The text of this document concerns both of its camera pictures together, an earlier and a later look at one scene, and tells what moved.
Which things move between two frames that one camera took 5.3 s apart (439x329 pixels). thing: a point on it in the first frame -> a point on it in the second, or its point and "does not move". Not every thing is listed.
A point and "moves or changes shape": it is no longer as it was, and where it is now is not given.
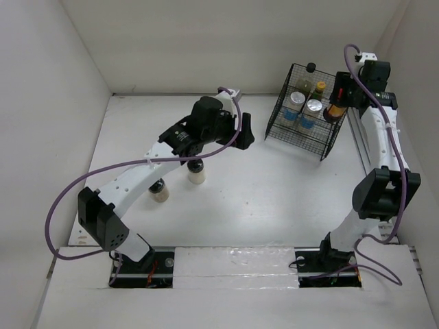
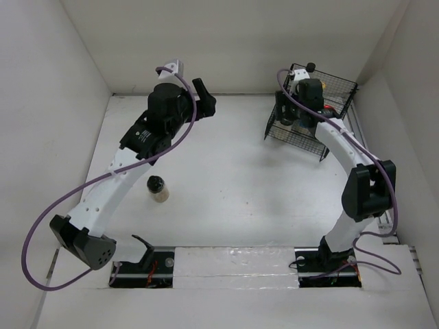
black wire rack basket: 298,121 does not move
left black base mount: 155,271 does not move
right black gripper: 343,80 -> 281,99
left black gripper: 245,137 -> 206,105
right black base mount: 330,269 does not move
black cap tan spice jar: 158,190 does not move
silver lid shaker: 313,107 moves or changes shape
